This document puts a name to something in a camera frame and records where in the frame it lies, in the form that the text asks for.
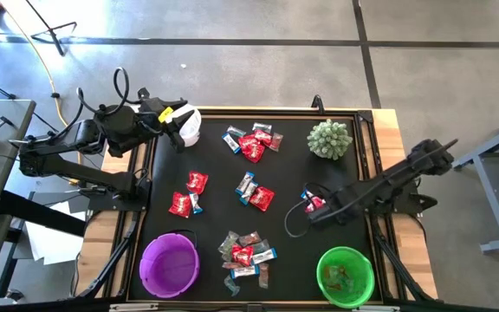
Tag grey metal table frame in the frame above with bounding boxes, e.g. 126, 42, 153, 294
450, 110, 499, 254

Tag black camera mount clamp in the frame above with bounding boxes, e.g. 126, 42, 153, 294
310, 94, 327, 114

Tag grey side table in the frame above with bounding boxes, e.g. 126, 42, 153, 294
0, 98, 37, 307

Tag white paper sheets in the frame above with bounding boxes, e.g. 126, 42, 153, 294
24, 200, 87, 266

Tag black table leg beam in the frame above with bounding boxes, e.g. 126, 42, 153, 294
0, 190, 87, 237

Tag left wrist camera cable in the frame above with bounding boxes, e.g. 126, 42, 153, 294
75, 67, 145, 118

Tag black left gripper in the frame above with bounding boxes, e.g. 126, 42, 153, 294
139, 88, 189, 153

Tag black table mat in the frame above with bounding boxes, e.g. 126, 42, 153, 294
128, 115, 383, 302

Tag black frame strut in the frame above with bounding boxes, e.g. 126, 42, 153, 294
78, 211, 142, 300
370, 216, 435, 302

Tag white plastic bucket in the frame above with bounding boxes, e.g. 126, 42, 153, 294
169, 102, 203, 148

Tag purple plastic bucket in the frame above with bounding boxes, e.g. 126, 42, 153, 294
139, 229, 202, 299

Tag green plastic bucket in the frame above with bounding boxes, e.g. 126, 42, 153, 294
315, 245, 376, 309

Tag artificial green potted plant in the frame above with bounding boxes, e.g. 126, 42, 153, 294
306, 118, 354, 161

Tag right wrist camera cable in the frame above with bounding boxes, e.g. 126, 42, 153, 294
283, 182, 325, 239

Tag black tripod stand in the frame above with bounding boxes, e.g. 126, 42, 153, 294
23, 0, 79, 57

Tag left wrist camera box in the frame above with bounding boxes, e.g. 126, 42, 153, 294
136, 88, 156, 107

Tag red KitKat pack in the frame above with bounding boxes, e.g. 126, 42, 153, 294
168, 192, 193, 219
185, 171, 210, 196
249, 185, 276, 212
237, 134, 257, 151
306, 195, 327, 214
230, 243, 256, 267
253, 128, 274, 147
243, 142, 267, 165

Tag black aluminium table frame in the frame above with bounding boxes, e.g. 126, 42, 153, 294
101, 106, 409, 304

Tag yellow floor cable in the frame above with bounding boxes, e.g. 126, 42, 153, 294
0, 0, 71, 127

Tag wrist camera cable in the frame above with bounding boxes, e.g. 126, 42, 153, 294
75, 67, 145, 118
283, 182, 325, 239

